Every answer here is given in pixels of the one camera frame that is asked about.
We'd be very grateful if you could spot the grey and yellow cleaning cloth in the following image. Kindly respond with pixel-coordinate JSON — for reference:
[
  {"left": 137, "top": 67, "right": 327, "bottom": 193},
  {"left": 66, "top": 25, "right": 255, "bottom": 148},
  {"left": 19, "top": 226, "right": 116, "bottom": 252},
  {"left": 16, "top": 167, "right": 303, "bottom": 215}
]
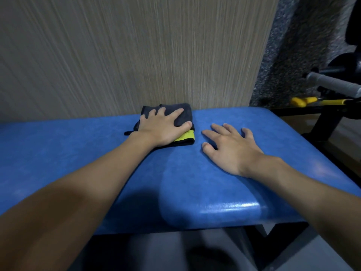
[{"left": 124, "top": 103, "right": 196, "bottom": 150}]

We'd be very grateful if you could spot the grey handle grip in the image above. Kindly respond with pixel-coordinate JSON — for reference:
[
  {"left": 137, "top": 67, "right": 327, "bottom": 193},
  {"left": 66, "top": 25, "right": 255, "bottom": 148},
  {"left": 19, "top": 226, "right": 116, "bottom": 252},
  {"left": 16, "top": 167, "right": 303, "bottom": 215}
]
[{"left": 306, "top": 72, "right": 361, "bottom": 99}]

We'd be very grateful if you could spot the person's right hand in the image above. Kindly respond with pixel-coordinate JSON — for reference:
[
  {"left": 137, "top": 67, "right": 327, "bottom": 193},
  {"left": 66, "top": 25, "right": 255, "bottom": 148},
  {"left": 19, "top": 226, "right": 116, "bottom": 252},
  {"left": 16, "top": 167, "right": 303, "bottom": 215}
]
[{"left": 201, "top": 123, "right": 265, "bottom": 178}]

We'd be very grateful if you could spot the blue padded bench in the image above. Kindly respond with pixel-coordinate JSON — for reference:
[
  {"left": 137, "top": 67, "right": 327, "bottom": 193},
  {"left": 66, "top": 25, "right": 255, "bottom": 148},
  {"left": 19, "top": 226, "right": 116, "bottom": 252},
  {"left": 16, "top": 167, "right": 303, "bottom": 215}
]
[{"left": 0, "top": 107, "right": 361, "bottom": 271}]

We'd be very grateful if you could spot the black exercise machine frame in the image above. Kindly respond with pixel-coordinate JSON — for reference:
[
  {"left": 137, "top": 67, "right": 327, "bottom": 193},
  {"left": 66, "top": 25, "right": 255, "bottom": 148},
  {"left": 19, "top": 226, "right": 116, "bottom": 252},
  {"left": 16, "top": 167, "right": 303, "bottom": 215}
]
[{"left": 270, "top": 52, "right": 361, "bottom": 187}]

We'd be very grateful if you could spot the person's right forearm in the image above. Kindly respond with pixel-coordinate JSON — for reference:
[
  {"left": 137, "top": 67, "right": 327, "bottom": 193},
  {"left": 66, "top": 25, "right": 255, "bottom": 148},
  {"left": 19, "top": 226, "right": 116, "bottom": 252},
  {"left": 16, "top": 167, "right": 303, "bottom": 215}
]
[{"left": 247, "top": 154, "right": 361, "bottom": 271}]

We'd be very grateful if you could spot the person's left forearm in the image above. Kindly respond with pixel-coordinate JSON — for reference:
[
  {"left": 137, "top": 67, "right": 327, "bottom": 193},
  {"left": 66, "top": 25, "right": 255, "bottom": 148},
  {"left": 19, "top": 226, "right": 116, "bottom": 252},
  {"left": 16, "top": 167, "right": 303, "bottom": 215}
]
[{"left": 0, "top": 132, "right": 157, "bottom": 271}]

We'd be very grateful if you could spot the person's left hand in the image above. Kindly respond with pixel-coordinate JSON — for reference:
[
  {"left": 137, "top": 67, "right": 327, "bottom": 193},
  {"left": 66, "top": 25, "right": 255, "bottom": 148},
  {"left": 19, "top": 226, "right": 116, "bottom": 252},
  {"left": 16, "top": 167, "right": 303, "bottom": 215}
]
[{"left": 132, "top": 107, "right": 193, "bottom": 149}]

